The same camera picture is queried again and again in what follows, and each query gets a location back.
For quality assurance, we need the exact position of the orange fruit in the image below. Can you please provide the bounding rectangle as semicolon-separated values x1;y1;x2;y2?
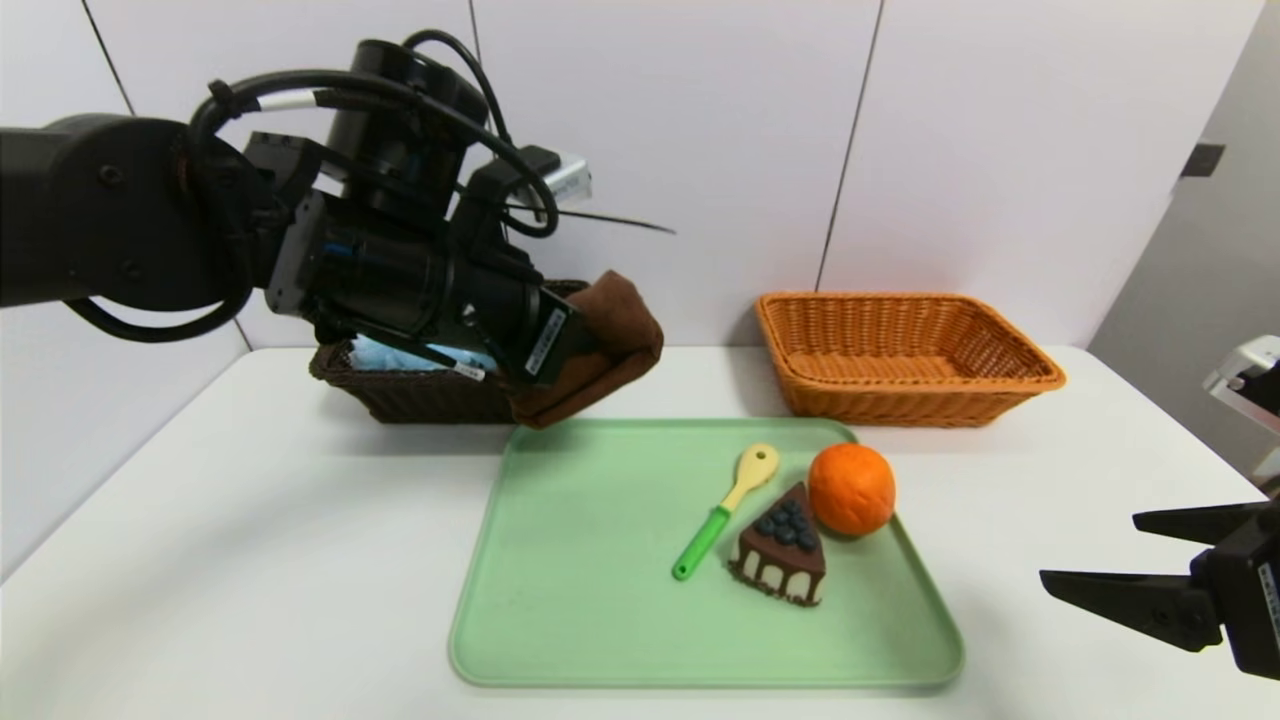
808;442;898;537

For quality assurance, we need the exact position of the brown towel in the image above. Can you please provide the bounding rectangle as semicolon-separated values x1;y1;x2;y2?
508;270;666;431

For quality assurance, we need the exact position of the orange wicker basket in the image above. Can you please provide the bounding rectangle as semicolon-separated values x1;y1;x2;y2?
755;291;1067;429

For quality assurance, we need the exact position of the thin black labelled cable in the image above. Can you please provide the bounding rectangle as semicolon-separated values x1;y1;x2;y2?
340;325;496;383

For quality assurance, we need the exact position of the light blue bath pouf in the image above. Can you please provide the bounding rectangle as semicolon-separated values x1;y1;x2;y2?
348;335;501;374

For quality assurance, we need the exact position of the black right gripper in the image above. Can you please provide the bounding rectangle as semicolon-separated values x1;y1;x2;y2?
1038;498;1280;681

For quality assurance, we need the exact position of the light green plastic tray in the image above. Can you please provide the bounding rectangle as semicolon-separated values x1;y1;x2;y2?
448;417;967;691

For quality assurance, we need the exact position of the chocolate blueberry cake slice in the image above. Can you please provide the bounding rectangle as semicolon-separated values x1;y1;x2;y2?
729;481;828;607

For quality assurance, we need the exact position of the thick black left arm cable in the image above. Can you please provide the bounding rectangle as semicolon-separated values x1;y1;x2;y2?
190;30;561;241

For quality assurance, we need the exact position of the beige spoon with green handle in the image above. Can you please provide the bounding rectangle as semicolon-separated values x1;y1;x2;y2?
671;443;780;582

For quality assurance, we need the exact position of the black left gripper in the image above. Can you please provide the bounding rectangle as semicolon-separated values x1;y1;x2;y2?
447;256;599;387

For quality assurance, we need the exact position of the dark brown wicker basket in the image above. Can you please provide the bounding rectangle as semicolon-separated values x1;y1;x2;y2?
308;280;591;425

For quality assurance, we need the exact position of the thin black zip tie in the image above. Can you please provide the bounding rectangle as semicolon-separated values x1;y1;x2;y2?
505;204;677;236

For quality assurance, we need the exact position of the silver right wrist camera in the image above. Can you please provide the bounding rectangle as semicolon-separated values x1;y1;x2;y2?
1203;335;1280;438

